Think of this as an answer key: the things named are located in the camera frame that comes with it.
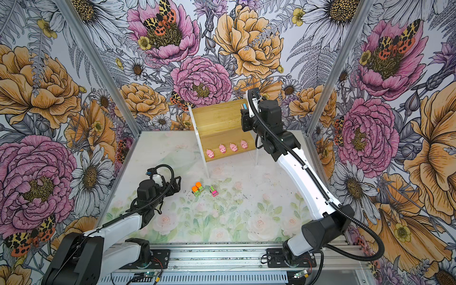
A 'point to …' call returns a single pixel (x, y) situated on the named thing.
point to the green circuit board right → (302, 274)
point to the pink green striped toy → (213, 191)
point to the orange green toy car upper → (198, 185)
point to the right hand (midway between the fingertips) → (245, 115)
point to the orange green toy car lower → (196, 192)
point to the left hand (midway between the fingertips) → (173, 184)
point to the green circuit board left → (149, 273)
